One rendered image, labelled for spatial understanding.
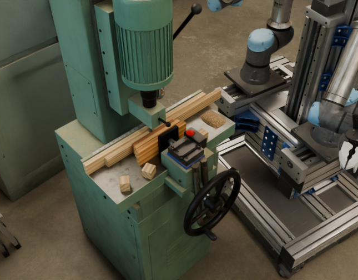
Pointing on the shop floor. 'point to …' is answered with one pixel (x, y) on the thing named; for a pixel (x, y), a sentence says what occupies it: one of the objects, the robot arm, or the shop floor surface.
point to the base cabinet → (139, 232)
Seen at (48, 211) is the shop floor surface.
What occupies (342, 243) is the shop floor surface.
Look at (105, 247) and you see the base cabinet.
